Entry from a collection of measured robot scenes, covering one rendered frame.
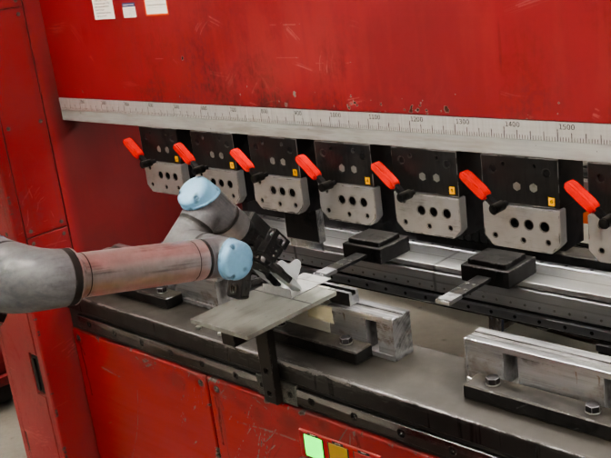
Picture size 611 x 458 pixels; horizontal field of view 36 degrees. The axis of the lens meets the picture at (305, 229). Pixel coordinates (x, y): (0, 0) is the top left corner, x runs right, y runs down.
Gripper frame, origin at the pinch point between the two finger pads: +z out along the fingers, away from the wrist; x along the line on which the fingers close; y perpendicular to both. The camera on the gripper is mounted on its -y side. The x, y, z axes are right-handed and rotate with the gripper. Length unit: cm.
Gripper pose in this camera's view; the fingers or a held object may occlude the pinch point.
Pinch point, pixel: (285, 287)
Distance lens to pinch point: 205.2
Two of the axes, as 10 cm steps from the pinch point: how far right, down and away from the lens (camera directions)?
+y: 4.5, -8.3, 3.2
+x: -7.1, -1.2, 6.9
